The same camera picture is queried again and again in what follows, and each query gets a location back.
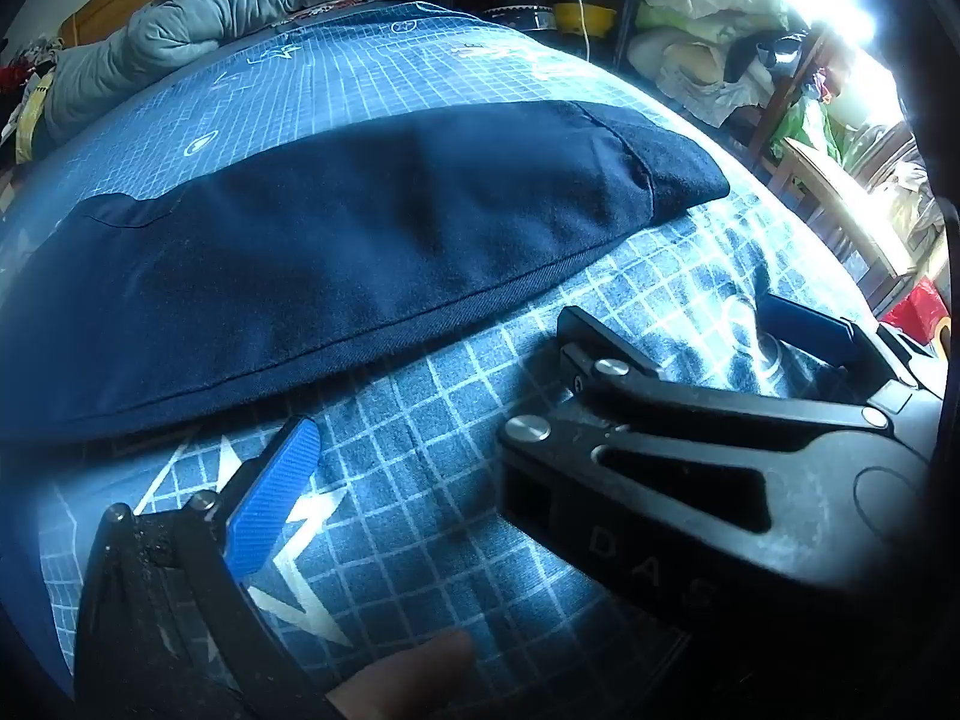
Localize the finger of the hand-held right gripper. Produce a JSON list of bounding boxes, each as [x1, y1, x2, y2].
[[756, 292, 920, 407], [499, 305, 895, 602]]

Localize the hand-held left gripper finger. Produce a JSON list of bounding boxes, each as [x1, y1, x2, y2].
[[73, 415, 346, 720]]

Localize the dark navy pants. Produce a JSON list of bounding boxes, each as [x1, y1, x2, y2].
[[0, 100, 732, 443]]

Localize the pile of clothes and bags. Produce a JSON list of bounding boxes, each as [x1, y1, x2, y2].
[[628, 31, 755, 122]]

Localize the pile of mixed clothes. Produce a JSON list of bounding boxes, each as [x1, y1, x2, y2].
[[0, 36, 62, 117]]

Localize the person's left hand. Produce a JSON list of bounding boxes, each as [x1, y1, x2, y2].
[[326, 628, 475, 720]]

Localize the red bag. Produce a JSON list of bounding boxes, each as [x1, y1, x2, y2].
[[885, 277, 947, 352]]

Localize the wooden chair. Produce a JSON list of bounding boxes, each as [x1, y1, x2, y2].
[[750, 26, 923, 301]]

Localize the green plastic bag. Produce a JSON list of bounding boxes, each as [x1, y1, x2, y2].
[[772, 94, 848, 166]]

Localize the blue grid printed bedsheet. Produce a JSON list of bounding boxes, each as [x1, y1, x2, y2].
[[0, 0, 886, 720]]

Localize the round patterned tin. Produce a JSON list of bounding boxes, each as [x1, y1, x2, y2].
[[480, 4, 557, 34]]

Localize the yellow cloth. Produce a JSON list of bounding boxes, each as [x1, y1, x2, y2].
[[13, 81, 55, 162]]

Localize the grey quilt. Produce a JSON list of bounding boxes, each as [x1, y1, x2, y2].
[[41, 0, 440, 140]]

